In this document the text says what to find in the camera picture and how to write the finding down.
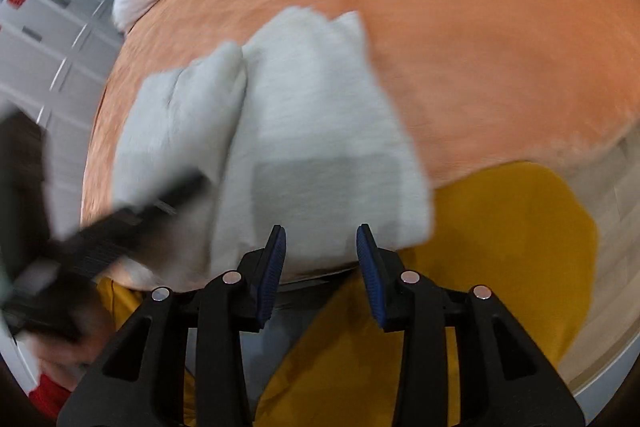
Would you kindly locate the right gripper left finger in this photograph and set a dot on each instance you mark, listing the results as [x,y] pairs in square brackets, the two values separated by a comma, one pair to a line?
[138,379]

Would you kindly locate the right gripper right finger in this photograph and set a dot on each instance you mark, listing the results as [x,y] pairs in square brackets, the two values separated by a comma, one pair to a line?
[504,377]

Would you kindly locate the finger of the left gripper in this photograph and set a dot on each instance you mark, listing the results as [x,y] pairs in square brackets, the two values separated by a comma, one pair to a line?
[93,249]

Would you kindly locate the white knitted sweater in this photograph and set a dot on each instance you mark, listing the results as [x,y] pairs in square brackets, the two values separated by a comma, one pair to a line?
[291,129]

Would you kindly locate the person's left hand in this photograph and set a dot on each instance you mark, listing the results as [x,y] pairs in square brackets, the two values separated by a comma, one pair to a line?
[65,363]

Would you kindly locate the yellow jacket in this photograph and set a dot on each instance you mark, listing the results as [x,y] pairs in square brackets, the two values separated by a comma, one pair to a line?
[517,229]

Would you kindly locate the white panelled wardrobe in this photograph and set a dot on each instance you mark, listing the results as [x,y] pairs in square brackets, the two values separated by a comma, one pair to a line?
[55,58]

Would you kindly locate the orange plush bed blanket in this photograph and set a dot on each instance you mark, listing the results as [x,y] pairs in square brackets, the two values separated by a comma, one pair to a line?
[476,83]

